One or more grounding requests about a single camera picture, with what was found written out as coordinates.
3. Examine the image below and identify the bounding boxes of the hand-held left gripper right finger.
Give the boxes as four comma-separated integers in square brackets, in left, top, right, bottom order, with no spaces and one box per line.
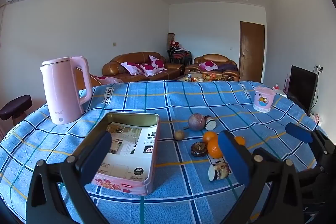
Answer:
[218,130,307,224]

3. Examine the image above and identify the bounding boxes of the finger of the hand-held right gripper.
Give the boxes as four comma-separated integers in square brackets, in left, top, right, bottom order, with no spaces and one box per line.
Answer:
[285,122,336,161]
[295,165,328,189]

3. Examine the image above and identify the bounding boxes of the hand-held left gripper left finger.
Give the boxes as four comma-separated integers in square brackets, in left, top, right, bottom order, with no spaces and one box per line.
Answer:
[26,131,113,224]

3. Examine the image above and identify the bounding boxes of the nut topped pastry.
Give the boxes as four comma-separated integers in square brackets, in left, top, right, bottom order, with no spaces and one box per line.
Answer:
[191,142,209,157]

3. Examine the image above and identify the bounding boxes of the pink tin box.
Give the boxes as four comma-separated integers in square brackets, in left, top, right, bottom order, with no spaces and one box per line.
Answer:
[71,112,160,196]

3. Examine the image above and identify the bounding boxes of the purple passion fruit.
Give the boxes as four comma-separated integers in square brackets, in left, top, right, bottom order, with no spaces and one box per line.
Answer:
[188,113,206,131]

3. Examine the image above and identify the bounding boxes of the printed paper leaflet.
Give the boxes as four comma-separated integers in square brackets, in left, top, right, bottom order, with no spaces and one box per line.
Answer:
[101,122,157,180]

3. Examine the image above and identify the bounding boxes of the black television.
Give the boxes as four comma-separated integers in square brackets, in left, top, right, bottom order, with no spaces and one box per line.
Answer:
[287,65,319,114]

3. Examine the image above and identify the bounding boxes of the pink cartoon plastic bucket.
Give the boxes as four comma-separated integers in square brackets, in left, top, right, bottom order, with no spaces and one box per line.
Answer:
[253,86,277,113]

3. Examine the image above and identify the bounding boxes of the blue plaid tablecloth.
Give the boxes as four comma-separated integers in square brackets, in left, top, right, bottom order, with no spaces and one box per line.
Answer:
[0,80,331,224]

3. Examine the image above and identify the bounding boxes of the pink electric kettle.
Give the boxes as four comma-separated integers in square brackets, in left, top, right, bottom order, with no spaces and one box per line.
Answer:
[39,55,93,125]

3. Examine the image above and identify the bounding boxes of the brown leather recliner chair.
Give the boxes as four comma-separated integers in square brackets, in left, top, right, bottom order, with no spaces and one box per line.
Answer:
[76,68,105,90]

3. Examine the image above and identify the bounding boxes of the pink floral blanket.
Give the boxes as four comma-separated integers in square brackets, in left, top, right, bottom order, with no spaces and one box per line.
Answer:
[96,76,124,86]

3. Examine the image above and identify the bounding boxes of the cluttered coffee table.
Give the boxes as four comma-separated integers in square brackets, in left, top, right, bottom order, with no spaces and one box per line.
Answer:
[178,73,226,82]

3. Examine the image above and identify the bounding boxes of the purple cloth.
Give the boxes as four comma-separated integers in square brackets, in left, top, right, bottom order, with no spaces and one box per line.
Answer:
[218,63,237,72]

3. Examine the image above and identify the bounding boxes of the pink floral cushion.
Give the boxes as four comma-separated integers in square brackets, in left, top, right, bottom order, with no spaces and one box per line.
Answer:
[149,55,165,70]
[139,63,160,77]
[120,62,143,75]
[199,61,218,71]

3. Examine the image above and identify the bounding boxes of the brown wooden door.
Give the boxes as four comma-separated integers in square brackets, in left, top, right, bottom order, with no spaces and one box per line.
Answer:
[239,21,265,83]

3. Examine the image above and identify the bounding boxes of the dark purple round stool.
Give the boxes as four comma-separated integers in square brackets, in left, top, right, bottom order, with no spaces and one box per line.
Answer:
[0,95,32,121]

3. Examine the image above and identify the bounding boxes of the brown leather armchair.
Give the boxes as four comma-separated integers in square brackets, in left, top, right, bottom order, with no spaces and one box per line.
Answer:
[186,54,240,81]

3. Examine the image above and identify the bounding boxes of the brown leather three-seat sofa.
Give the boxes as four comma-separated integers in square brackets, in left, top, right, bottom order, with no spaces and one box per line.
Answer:
[102,51,184,83]

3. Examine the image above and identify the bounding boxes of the stacked dark chairs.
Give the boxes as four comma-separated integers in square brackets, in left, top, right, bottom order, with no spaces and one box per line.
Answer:
[167,46,192,65]

